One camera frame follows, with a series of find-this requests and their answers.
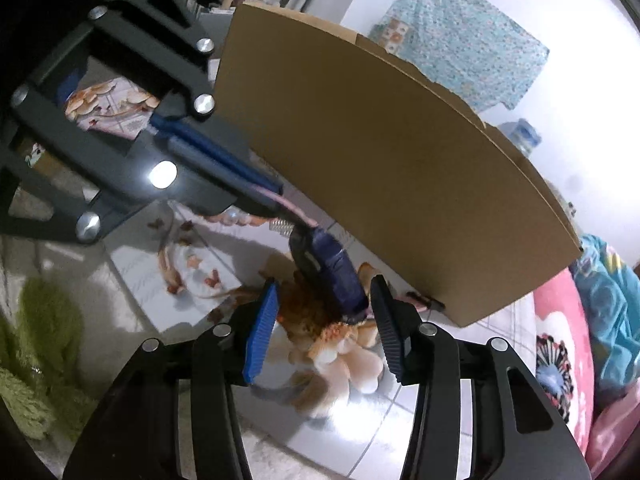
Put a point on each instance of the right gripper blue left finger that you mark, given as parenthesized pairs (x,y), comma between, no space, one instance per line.
(262,315)

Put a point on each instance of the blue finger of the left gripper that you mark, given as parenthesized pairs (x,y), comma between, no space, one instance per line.
(246,182)
(183,131)

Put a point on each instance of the blue water dispenser bottle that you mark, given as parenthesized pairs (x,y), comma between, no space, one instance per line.
(522,135)

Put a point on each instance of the pink floral bed sheet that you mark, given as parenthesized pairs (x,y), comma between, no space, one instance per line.
(564,368)

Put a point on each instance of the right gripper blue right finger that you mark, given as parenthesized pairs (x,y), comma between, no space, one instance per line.
(396,321)

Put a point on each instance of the green fuzzy sleeve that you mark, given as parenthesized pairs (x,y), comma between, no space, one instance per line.
(40,380)

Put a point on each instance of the blue patterned blanket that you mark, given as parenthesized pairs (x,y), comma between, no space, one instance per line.
(609,291)

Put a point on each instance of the teal patterned wall cloth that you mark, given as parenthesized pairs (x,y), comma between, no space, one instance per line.
(467,46)

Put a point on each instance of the brown cardboard box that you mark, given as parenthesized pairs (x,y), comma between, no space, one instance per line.
(402,164)

